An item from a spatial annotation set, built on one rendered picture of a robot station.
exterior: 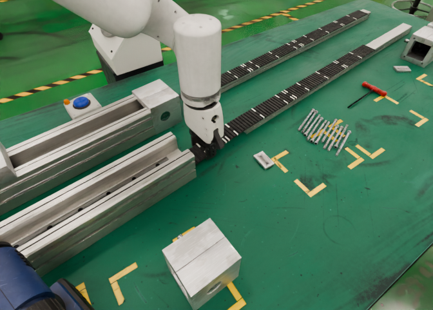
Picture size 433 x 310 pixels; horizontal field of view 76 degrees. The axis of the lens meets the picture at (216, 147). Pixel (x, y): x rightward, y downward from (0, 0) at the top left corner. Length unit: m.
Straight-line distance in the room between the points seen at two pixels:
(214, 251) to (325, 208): 0.30
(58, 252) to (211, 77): 0.43
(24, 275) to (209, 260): 0.25
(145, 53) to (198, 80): 0.56
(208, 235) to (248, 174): 0.24
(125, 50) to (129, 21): 0.58
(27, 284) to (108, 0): 0.37
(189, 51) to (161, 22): 0.11
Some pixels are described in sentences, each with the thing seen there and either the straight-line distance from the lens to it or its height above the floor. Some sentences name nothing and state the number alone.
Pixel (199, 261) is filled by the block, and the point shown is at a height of 0.87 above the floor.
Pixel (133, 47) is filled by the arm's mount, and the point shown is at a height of 0.86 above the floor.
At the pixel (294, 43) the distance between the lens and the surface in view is 1.17.
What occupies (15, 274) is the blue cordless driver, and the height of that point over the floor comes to 0.99.
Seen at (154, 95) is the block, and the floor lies 0.87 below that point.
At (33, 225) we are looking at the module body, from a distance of 0.66.
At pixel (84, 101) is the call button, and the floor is 0.85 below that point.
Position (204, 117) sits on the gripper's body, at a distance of 0.58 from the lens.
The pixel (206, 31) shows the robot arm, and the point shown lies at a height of 1.12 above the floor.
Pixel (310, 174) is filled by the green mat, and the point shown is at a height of 0.78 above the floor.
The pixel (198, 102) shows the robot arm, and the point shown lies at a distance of 0.56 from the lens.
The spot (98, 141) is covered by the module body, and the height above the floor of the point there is 0.85.
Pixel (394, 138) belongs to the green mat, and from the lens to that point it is 0.91.
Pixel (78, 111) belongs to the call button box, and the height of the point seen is 0.84.
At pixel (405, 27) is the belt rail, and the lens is 1.49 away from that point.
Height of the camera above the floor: 1.33
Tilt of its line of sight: 48 degrees down
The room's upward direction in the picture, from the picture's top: straight up
